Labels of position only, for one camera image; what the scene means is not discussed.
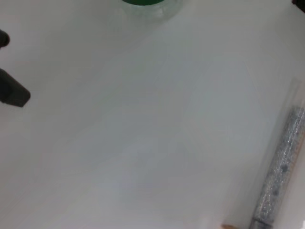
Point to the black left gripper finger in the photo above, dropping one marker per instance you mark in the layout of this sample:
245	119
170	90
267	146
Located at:
4	39
14	91

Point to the grey pen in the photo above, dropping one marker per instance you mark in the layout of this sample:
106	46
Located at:
281	171

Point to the clear green-label water bottle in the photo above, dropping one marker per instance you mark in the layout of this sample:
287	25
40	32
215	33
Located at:
152	9

